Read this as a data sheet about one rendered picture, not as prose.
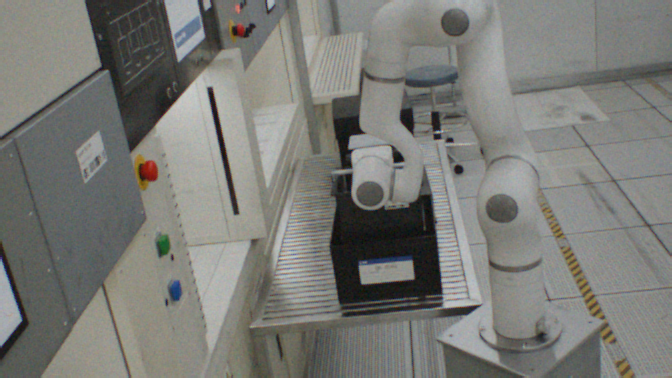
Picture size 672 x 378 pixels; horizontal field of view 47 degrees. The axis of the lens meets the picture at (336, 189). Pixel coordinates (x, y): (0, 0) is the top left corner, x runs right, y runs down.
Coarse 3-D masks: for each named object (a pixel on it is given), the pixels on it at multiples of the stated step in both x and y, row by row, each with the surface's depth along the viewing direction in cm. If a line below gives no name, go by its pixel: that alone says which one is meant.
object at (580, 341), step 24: (480, 312) 191; (576, 312) 185; (456, 336) 183; (480, 336) 182; (576, 336) 176; (600, 336) 181; (456, 360) 182; (480, 360) 176; (504, 360) 172; (528, 360) 170; (552, 360) 169; (576, 360) 176
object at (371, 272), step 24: (336, 216) 219; (432, 216) 206; (336, 240) 213; (408, 240) 196; (432, 240) 196; (336, 264) 200; (360, 264) 200; (384, 264) 199; (408, 264) 199; (432, 264) 198; (336, 288) 203; (360, 288) 202; (384, 288) 202; (408, 288) 201; (432, 288) 201
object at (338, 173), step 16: (352, 144) 200; (368, 144) 198; (384, 144) 197; (336, 176) 208; (336, 192) 198; (352, 208) 198; (384, 208) 198; (400, 208) 197; (416, 208) 197; (352, 224) 200; (368, 224) 200; (384, 224) 199; (400, 224) 199; (416, 224) 199; (352, 240) 202; (368, 240) 201; (384, 240) 201
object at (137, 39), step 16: (112, 0) 136; (128, 0) 145; (144, 0) 154; (208, 0) 207; (112, 16) 136; (128, 16) 144; (144, 16) 153; (112, 32) 135; (128, 32) 143; (144, 32) 152; (160, 32) 162; (112, 48) 134; (128, 48) 142; (144, 48) 151; (160, 48) 161; (128, 64) 141; (144, 64) 149; (160, 64) 159; (128, 80) 140; (144, 160) 145; (160, 256) 147; (192, 272) 164
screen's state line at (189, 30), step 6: (198, 18) 194; (186, 24) 183; (192, 24) 188; (198, 24) 194; (180, 30) 177; (186, 30) 182; (192, 30) 187; (174, 36) 172; (180, 36) 176; (186, 36) 181; (192, 36) 186; (180, 42) 176
